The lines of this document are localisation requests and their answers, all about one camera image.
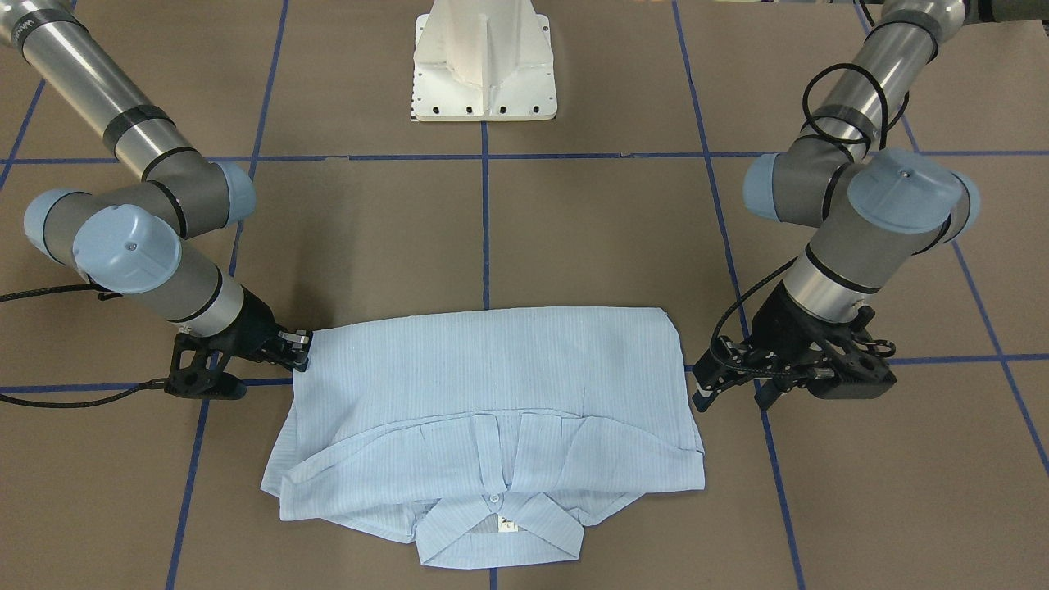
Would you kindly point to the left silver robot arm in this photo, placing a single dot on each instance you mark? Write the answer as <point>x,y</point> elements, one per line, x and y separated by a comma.
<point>871,206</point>

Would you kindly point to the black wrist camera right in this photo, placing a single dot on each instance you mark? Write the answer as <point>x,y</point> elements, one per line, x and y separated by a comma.
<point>197,369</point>

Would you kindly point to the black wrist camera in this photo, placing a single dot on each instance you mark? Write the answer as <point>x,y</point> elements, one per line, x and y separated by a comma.
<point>197,369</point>
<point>852,365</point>

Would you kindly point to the light blue button shirt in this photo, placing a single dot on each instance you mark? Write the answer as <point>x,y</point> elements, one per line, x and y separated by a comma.
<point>487,439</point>

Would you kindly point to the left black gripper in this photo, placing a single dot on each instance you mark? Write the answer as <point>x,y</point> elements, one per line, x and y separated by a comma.
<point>777,321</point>

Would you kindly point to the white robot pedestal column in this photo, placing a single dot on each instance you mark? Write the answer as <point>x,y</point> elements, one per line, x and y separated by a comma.
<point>483,61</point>

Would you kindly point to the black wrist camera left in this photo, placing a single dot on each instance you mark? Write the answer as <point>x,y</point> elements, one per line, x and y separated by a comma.
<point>852,365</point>

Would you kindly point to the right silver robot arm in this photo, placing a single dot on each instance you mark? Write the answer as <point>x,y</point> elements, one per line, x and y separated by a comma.
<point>136,241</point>

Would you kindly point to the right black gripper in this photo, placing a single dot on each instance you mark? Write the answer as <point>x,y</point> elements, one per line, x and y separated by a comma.
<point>257,324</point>

